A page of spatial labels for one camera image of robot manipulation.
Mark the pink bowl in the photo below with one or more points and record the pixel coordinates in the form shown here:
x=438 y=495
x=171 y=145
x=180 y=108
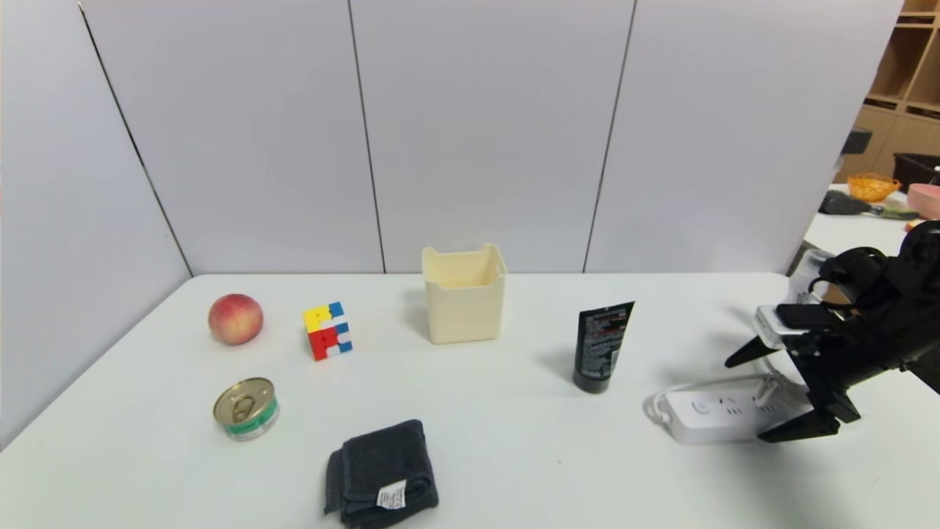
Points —
x=927 y=200

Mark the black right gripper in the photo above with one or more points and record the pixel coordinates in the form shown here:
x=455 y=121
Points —
x=816 y=371

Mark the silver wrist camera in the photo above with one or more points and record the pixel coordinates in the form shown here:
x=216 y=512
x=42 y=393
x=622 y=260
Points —
x=771 y=327

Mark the black cosmetic tube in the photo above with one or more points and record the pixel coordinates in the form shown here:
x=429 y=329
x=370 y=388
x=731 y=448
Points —
x=598 y=345

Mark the black brush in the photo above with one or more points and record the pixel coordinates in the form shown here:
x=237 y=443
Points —
x=842 y=204

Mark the red yellow peach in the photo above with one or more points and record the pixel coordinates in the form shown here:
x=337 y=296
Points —
x=236 y=319

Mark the white round table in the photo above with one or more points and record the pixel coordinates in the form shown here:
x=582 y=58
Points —
x=844 y=231

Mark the black crate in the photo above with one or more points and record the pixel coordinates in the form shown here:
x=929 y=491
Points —
x=916 y=169

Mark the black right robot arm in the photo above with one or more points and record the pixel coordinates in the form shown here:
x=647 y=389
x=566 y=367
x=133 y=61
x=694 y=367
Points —
x=918 y=294

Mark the tin can green label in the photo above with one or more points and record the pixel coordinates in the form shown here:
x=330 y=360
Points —
x=244 y=408

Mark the cream white plastic box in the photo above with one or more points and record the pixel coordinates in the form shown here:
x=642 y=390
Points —
x=464 y=312

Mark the dark grey folded towel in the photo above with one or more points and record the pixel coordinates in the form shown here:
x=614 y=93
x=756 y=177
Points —
x=380 y=463

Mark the multicolour puzzle cube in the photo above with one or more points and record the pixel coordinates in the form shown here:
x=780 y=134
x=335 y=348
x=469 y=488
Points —
x=327 y=334

